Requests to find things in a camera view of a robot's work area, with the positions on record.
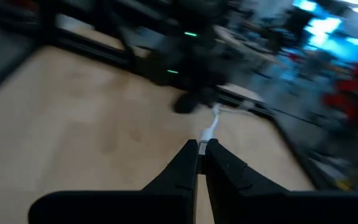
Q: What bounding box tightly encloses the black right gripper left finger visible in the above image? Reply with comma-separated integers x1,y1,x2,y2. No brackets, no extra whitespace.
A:
28,139,199,224

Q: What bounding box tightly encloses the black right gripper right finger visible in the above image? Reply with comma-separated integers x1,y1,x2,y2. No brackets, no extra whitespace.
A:
205,138,358,224

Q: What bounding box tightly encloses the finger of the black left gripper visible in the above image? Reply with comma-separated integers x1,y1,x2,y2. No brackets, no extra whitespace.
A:
173,92,198,114

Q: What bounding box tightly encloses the white USB cable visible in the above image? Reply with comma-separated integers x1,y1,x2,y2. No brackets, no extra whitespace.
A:
198,103,223,156

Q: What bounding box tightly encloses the red cloth cover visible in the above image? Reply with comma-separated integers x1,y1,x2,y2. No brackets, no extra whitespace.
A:
321,45,358,125

